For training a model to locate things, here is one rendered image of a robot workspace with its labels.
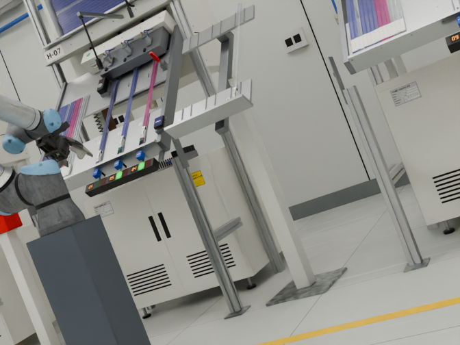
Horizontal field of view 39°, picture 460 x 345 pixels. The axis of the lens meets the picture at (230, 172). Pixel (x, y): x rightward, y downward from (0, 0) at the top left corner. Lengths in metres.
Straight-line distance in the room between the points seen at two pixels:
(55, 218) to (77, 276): 0.19
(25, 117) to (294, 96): 2.45
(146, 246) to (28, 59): 2.71
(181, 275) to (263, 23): 2.02
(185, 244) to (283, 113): 1.70
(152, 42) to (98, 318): 1.31
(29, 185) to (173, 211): 0.90
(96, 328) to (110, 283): 0.15
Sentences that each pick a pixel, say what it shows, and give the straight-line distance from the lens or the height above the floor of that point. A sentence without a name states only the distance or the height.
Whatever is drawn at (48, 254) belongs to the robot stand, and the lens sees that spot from 2.11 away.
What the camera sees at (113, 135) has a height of 0.82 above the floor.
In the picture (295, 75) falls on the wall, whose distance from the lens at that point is 4.29.
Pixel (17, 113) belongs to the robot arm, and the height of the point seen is 0.94.
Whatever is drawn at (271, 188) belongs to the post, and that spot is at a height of 0.40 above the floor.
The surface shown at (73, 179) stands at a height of 0.71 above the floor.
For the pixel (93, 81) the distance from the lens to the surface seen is 3.15.
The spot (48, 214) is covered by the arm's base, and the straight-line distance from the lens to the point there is 2.11.
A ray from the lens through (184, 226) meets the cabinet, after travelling 2.85.
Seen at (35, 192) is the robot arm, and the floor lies 0.69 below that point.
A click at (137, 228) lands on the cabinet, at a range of 2.97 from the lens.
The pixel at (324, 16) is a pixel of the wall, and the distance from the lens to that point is 4.23.
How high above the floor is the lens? 0.58
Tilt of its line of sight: 1 degrees down
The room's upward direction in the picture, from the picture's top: 21 degrees counter-clockwise
